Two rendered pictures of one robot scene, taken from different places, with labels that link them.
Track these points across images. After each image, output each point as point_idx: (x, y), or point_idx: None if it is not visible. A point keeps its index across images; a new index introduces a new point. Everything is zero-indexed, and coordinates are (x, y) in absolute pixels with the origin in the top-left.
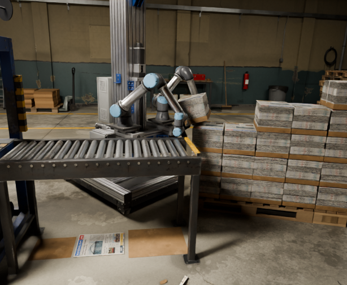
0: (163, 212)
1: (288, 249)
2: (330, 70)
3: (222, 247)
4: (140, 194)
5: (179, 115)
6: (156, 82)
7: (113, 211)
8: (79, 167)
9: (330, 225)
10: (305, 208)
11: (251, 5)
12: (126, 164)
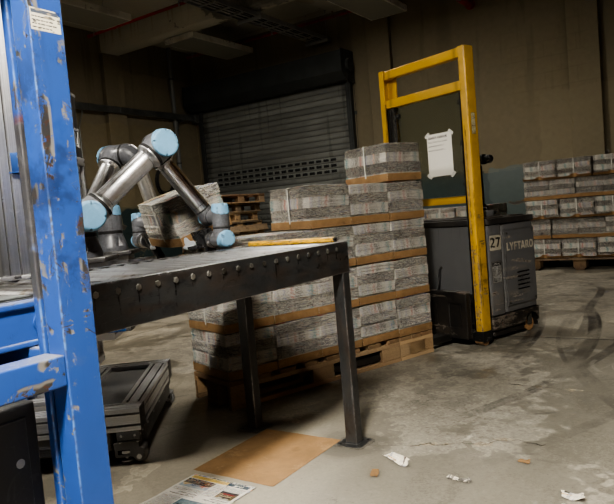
0: (203, 431)
1: (427, 386)
2: None
3: (365, 417)
4: (149, 406)
5: (225, 204)
6: (178, 145)
7: None
8: (214, 278)
9: (419, 355)
10: (389, 340)
11: None
12: (273, 262)
